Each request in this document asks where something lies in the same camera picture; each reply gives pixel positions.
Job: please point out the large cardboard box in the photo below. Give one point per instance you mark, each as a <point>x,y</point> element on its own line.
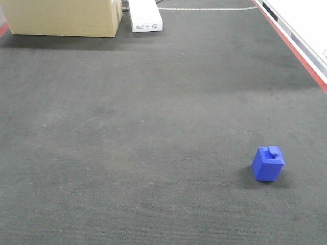
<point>63,18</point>

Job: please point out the white board with frame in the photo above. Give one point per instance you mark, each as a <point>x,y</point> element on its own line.
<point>304,24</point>

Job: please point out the blue plastic block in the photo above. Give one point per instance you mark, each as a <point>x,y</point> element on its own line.
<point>268,163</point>

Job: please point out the long white carton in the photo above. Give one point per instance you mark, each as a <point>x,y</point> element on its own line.
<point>145,16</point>

